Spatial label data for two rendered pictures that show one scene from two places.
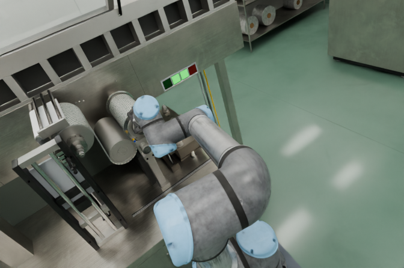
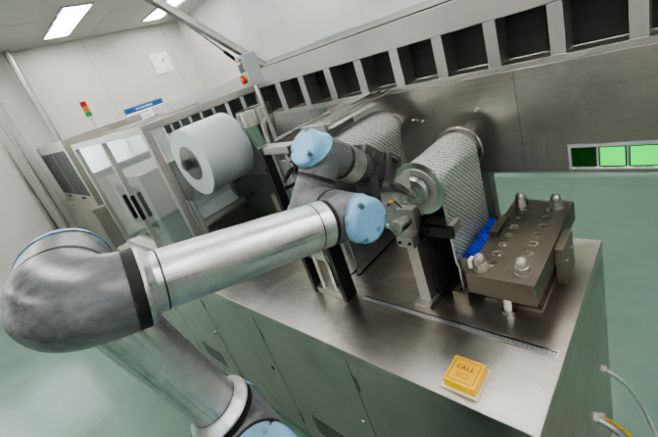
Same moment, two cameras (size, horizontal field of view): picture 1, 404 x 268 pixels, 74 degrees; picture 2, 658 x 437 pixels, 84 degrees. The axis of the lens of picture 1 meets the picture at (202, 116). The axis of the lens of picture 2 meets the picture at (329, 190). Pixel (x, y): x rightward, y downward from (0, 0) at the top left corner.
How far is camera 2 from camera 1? 0.76 m
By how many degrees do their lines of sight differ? 65
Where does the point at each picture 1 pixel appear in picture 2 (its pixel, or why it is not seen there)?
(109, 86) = (463, 116)
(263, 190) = (12, 315)
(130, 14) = not seen: outside the picture
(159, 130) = (299, 190)
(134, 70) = (517, 103)
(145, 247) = (324, 335)
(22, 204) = not seen: hidden behind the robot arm
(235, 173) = (36, 260)
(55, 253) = not seen: hidden behind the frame
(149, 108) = (301, 150)
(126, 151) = (392, 213)
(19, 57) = (370, 39)
